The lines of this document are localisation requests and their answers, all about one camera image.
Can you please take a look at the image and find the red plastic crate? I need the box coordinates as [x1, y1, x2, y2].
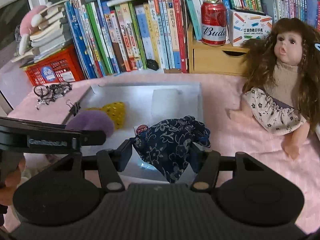
[24, 44, 87, 87]

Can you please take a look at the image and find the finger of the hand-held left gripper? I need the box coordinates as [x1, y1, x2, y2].
[65, 129, 107, 147]

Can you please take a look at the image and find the person's left hand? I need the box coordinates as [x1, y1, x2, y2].
[0, 155, 27, 214]

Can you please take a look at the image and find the pink tablecloth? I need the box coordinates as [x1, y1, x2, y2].
[0, 72, 320, 233]

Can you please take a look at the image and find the silver miniature bicycle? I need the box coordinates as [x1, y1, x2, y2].
[35, 94, 65, 110]

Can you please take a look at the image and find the black binder clip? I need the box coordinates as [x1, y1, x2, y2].
[65, 99, 82, 117]

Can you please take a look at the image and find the gold sequin pouch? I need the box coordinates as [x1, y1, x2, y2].
[84, 102, 125, 130]

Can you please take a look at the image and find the row of tall books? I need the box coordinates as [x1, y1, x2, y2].
[64, 0, 190, 79]

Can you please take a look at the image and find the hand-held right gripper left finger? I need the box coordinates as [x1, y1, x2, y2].
[54, 139, 133, 193]

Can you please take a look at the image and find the purple plush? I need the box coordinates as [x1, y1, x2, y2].
[65, 110, 115, 138]

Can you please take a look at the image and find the white label printer carton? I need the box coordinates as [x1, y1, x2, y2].
[227, 9, 273, 47]

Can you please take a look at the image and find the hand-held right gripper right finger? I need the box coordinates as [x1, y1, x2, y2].
[190, 142, 269, 193]

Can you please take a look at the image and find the black miniature bicycle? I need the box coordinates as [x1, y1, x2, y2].
[34, 81, 73, 98]

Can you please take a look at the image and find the pink plush toy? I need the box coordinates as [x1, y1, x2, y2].
[18, 5, 50, 57]

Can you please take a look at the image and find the grey box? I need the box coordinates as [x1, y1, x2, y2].
[61, 82, 203, 183]

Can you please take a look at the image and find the red beer can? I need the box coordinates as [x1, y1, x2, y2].
[201, 1, 227, 47]

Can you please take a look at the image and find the stack of worn books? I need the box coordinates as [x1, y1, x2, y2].
[11, 1, 75, 64]

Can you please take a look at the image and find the navy floral pouch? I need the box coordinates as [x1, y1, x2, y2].
[130, 115, 211, 183]

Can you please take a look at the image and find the brown haired doll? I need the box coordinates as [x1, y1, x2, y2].
[226, 17, 320, 160]

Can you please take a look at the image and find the wooden drawer unit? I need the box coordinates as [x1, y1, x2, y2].
[187, 22, 250, 75]

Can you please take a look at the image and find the white packet with red label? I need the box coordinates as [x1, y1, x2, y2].
[134, 124, 150, 137]

